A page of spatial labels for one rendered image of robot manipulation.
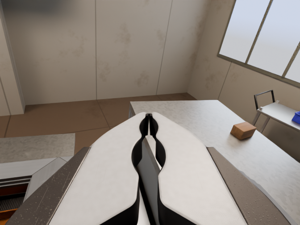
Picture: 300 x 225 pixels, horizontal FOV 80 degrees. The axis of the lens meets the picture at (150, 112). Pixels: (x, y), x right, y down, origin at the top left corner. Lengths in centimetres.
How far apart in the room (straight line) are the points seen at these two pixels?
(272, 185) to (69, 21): 278
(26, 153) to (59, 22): 206
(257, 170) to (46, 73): 284
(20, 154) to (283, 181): 122
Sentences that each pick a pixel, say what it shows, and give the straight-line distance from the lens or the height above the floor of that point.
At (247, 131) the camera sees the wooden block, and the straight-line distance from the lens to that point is 95.
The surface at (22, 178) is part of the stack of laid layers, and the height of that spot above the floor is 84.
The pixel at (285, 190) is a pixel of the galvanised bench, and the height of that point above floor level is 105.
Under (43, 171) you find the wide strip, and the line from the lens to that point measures 93.
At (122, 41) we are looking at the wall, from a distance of 311.
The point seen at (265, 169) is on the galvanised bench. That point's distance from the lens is 85.
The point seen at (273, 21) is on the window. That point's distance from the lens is 303.
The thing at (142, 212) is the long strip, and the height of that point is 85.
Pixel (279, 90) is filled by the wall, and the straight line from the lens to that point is 292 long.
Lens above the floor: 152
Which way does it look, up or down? 30 degrees down
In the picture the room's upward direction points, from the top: 9 degrees clockwise
